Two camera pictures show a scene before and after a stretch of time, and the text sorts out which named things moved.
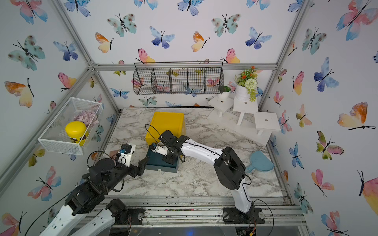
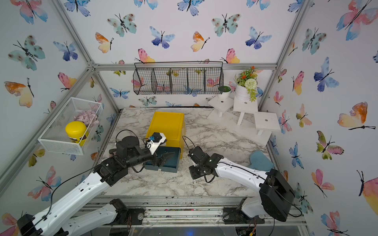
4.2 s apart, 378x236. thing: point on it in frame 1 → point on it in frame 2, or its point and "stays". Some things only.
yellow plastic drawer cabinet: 161,122 stays
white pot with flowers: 246,84 stays
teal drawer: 155,162 stays
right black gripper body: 169,158 → 196,171
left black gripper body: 121,171 → 143,156
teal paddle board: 259,161 stays
